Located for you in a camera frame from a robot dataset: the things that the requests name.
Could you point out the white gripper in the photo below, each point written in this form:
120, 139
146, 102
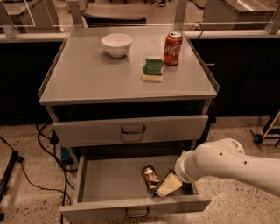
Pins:
182, 170

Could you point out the orange soda can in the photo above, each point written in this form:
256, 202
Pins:
151, 179

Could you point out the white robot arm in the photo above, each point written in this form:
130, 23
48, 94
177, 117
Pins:
224, 158

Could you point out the open grey middle drawer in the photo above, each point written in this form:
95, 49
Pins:
110, 184

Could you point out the grey drawer cabinet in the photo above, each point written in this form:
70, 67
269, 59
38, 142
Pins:
86, 83

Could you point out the closed grey upper drawer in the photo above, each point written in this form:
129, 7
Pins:
130, 130

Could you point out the red cola can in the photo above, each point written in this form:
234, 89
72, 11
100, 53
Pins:
172, 47

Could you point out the wheeled cart leg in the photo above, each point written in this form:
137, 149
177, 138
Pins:
271, 130

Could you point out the green and yellow sponge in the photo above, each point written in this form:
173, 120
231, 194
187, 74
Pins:
153, 70

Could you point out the white ceramic bowl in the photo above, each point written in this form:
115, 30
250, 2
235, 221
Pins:
117, 45

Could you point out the black stand base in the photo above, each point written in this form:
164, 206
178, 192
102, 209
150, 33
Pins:
6, 176

